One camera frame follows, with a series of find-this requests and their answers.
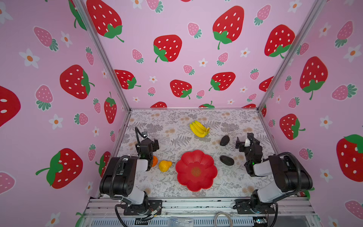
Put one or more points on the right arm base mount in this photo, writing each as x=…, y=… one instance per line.
x=249, y=206

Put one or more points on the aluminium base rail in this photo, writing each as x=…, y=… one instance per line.
x=201, y=212

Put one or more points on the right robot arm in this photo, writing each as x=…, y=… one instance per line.
x=289, y=177

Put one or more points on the yellow banana bunch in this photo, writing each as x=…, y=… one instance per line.
x=199, y=130

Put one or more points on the yellow pear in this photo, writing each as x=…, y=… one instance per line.
x=164, y=166

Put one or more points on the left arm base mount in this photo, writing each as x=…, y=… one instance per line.
x=151, y=207

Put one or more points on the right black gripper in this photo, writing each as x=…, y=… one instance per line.
x=249, y=146

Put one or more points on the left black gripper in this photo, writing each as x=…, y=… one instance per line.
x=154, y=145

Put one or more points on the orange tangerine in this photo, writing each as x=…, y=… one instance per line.
x=155, y=161

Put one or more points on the red flower-shaped bowl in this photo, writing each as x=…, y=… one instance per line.
x=196, y=170

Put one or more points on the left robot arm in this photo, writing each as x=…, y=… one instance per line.
x=119, y=179

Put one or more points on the dark avocado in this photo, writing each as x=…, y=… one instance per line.
x=227, y=160
x=225, y=140

